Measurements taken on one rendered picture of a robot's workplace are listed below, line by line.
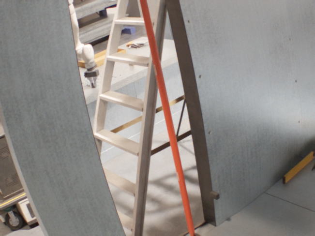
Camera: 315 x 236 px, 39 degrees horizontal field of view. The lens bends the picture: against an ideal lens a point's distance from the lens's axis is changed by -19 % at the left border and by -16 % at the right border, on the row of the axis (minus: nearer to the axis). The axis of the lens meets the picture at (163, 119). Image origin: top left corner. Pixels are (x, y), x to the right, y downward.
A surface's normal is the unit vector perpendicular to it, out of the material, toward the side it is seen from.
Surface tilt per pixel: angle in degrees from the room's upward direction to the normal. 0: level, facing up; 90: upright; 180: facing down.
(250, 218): 0
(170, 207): 0
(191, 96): 90
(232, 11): 90
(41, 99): 90
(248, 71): 90
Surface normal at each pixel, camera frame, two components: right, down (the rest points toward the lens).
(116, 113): 0.66, 0.20
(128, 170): -0.18, -0.90
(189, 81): -0.77, 0.38
